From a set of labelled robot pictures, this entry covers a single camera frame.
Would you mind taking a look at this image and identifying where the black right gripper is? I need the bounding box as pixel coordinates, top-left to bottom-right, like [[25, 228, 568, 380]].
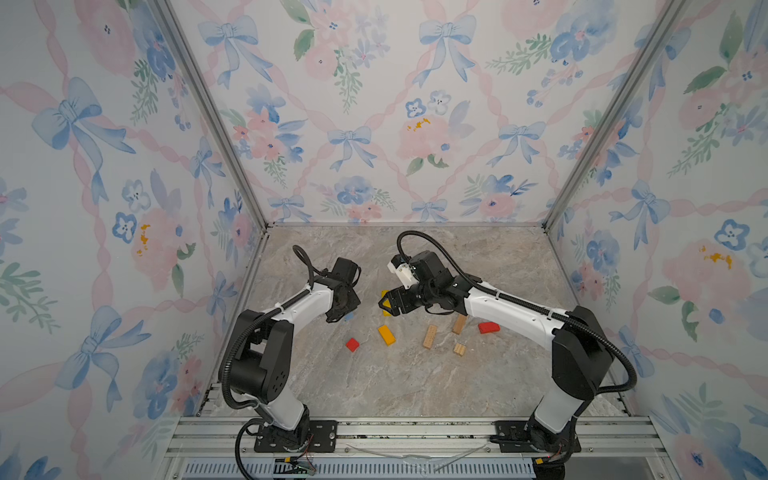
[[377, 282, 438, 314]]

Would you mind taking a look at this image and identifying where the small red block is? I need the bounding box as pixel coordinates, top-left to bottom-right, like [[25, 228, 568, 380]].
[[346, 338, 360, 352]]

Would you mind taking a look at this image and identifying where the long yellow block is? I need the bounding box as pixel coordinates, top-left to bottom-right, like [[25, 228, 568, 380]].
[[379, 290, 391, 316]]

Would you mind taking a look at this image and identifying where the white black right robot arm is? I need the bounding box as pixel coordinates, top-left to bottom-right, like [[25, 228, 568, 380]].
[[379, 250, 616, 453]]

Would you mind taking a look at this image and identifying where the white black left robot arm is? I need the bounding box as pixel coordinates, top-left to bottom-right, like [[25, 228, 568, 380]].
[[219, 280, 360, 451]]

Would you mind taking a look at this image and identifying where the short yellow block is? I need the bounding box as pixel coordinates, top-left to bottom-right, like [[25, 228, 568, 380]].
[[378, 325, 396, 346]]

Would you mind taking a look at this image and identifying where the long natural wood block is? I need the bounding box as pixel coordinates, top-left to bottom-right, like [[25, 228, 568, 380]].
[[422, 324, 438, 349]]

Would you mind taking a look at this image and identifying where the tilted natural wood block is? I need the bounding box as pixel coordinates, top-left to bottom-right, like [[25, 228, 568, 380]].
[[452, 315, 468, 335]]

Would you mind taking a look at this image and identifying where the red rectangular block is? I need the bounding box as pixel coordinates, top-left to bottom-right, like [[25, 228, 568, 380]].
[[478, 322, 501, 334]]

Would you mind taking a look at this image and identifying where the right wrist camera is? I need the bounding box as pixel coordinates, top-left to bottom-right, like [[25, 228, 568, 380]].
[[387, 256, 419, 290]]

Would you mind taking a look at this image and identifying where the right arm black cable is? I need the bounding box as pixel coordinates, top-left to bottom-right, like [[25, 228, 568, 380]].
[[395, 230, 638, 397]]

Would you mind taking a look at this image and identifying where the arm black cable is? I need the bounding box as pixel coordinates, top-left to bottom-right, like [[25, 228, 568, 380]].
[[395, 230, 638, 397], [219, 244, 325, 480]]

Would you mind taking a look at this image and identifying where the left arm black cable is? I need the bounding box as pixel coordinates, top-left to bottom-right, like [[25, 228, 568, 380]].
[[219, 244, 325, 480]]

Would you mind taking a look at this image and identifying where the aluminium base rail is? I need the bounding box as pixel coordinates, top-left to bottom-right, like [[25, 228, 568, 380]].
[[156, 417, 679, 479]]

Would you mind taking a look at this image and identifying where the aluminium corner post left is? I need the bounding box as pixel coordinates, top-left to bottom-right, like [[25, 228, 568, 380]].
[[148, 0, 268, 231]]

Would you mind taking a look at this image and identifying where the aluminium corner post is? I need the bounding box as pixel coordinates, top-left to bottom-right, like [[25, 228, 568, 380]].
[[542, 0, 688, 234], [148, 0, 268, 231]]

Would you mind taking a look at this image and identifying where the aluminium corner post right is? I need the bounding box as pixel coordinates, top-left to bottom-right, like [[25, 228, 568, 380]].
[[542, 0, 688, 234]]

